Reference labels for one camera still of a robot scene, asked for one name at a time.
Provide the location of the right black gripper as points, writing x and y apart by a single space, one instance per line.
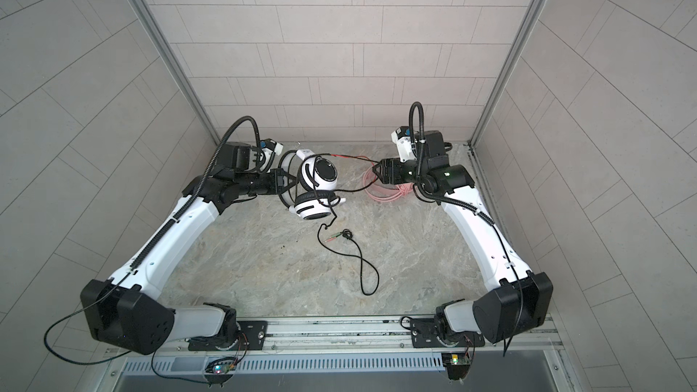
390 164

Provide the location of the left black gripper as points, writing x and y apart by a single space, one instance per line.
276 181

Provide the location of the pink headphones with cable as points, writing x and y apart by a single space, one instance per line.
381 193

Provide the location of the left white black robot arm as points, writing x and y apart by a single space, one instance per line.
124 310

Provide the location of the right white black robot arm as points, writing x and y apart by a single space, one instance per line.
517 299

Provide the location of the left circuit board green led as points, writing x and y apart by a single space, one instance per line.
222 367

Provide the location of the right circuit board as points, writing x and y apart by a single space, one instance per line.
457 365

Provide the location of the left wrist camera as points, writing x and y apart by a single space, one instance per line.
270 147

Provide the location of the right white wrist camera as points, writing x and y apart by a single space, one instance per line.
406 143

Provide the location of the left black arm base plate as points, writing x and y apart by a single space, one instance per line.
250 336

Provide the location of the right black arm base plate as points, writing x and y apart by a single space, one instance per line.
425 334

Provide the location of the aluminium mounting rail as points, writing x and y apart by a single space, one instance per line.
284 335

